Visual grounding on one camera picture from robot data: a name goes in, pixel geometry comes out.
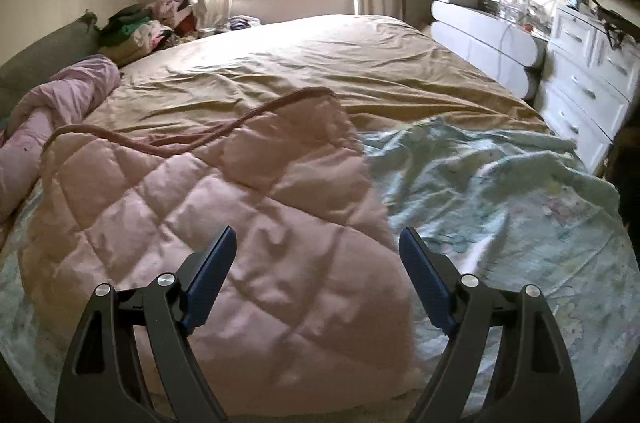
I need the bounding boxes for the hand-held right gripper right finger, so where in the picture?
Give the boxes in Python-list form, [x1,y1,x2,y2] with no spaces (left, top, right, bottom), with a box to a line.
[398,227,581,423]

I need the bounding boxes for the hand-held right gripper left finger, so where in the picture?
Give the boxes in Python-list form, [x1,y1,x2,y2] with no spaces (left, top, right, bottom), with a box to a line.
[55,224,238,423]

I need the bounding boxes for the pink quilted jacket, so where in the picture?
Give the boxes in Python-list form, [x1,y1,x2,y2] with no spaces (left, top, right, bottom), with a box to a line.
[17,87,426,404]

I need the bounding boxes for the pile of clothes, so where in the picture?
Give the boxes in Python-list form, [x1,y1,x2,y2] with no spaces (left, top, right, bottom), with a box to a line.
[97,0,211,66]

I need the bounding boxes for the rolled pink duvet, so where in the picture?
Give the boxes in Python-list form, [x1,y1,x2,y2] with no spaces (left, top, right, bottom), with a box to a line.
[0,55,122,224]

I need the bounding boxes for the white vanity desk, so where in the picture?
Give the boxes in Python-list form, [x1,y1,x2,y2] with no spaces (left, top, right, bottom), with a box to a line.
[402,0,548,101]

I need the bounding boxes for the bed with tan sheet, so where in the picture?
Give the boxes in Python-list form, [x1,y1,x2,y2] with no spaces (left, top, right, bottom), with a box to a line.
[0,14,640,423]

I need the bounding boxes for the white drawer cabinet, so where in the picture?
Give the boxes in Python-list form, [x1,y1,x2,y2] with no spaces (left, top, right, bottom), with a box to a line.
[542,5,640,174]

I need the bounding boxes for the grey green pillow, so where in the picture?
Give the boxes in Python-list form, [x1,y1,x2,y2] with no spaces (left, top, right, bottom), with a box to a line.
[0,10,108,124]

